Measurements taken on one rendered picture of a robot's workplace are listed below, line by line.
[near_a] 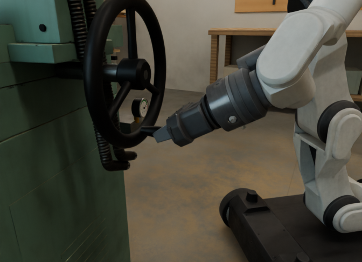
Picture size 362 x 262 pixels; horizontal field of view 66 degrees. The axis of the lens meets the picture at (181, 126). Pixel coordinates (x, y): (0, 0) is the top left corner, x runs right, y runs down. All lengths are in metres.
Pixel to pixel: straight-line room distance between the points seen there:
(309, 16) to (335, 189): 0.75
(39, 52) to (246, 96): 0.34
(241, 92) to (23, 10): 0.38
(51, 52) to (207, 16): 3.47
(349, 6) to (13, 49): 0.53
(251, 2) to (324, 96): 2.90
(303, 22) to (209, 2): 3.49
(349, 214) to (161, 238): 0.76
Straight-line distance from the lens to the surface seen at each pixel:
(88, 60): 0.43
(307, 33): 0.43
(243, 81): 0.44
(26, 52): 0.54
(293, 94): 0.45
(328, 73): 0.90
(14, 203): 0.62
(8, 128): 0.58
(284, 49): 0.43
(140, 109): 0.85
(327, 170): 1.00
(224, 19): 3.82
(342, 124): 0.91
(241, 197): 1.25
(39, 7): 0.54
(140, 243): 1.34
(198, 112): 0.46
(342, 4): 0.48
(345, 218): 1.11
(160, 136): 0.53
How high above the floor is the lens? 0.90
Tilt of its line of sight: 20 degrees down
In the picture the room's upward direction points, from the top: straight up
